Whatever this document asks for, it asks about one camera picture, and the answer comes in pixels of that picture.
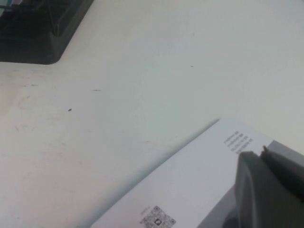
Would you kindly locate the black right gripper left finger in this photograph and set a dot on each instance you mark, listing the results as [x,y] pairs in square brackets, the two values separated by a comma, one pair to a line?
[261,190]

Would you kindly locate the white box with QR code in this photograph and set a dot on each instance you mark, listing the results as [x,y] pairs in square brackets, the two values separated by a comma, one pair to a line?
[190,185]

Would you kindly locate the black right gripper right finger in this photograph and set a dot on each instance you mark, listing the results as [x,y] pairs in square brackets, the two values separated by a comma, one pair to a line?
[287,171]

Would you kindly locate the black plastic drip tray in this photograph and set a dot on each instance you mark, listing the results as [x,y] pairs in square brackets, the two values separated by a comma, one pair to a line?
[59,47]

